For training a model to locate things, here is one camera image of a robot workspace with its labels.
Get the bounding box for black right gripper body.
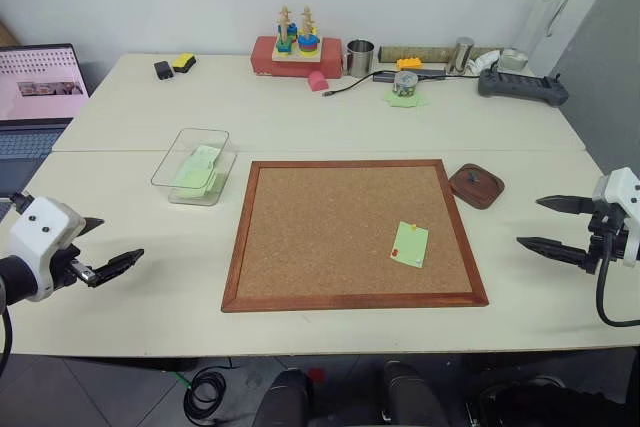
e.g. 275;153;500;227
581;206;632;277

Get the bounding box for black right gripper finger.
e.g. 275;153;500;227
515;236;591;272
535;194;597;217

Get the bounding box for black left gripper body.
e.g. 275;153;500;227
48;244;101;291

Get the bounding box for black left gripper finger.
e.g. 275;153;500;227
79;216;106;240
88;247;146;289

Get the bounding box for green paper note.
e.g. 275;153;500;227
389;220;431;269

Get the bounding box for wood-framed cork board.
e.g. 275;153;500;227
220;159;490;315

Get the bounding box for clear plastic box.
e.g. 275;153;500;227
151;128;238;207

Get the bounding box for open laptop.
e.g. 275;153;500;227
0;43;92;198

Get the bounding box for small glass jar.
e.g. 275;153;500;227
497;48;530;75

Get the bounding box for large dark floor shape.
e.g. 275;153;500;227
473;373;640;427

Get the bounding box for white crumpled cloth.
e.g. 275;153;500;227
464;48;503;76

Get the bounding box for metal cylinder flask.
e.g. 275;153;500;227
449;36;476;75

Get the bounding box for dark USB hub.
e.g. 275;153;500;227
372;69;449;84

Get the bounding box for yellow whiteboard eraser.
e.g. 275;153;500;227
170;52;198;74

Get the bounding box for clear bottle green lid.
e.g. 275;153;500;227
511;0;582;66

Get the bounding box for patterned round tin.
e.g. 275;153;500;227
392;70;420;99

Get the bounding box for dark rounded shape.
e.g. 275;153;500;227
381;359;444;427
263;368;314;427

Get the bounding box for red rectangular box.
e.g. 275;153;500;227
249;35;344;81

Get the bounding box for stainless steel mug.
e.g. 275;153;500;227
341;39;377;79

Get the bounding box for pink arch block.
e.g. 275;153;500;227
307;70;331;94

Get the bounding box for wooden colourful stacking toy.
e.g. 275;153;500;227
271;4;324;64

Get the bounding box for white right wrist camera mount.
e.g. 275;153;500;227
591;166;640;269

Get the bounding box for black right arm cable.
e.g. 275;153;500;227
595;241;640;329

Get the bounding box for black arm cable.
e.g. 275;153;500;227
0;296;14;374
595;241;640;329

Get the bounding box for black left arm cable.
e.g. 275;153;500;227
0;296;14;374

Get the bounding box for black coiled floor cable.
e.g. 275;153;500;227
182;356;237;421

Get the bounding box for black USB cable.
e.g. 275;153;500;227
322;71;382;100

